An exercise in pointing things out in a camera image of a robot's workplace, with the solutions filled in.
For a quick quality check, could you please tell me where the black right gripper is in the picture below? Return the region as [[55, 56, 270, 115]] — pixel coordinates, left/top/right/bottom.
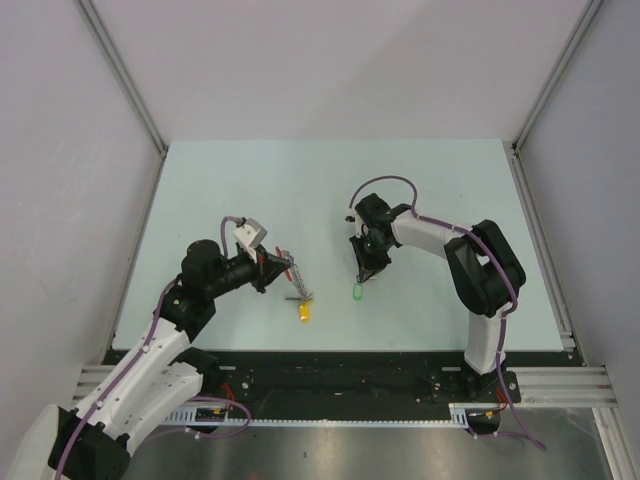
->
[[350, 231, 393, 282]]

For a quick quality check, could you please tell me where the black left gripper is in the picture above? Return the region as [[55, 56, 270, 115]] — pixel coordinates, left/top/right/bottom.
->
[[206, 244, 290, 299]]

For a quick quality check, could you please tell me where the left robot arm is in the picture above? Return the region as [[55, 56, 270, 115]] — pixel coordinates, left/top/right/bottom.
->
[[47, 240, 291, 479]]

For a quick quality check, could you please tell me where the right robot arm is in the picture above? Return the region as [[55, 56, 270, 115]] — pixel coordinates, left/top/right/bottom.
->
[[345, 193, 526, 401]]

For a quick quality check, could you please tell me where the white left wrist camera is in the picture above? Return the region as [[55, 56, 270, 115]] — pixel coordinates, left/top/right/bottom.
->
[[233, 218, 268, 251]]

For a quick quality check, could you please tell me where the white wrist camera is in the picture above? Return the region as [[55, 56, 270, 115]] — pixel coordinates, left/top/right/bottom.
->
[[233, 218, 268, 251], [345, 208, 368, 238]]

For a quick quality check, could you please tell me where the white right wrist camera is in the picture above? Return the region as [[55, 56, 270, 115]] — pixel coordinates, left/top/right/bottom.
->
[[345, 208, 368, 238]]

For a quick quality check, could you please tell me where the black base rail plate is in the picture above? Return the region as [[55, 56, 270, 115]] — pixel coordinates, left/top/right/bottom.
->
[[102, 349, 521, 420]]

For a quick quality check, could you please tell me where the white slotted cable duct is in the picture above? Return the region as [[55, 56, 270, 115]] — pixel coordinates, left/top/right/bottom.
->
[[160, 404, 498, 429]]

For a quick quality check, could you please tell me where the right aluminium frame post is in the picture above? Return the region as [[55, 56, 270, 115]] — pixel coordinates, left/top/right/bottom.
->
[[511, 0, 608, 155]]

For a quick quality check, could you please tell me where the aluminium frame post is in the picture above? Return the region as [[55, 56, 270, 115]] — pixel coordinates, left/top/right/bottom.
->
[[511, 0, 608, 155], [74, 0, 168, 158]]

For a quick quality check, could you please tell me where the left aluminium frame post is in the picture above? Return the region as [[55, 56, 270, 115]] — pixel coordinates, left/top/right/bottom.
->
[[74, 0, 168, 158]]

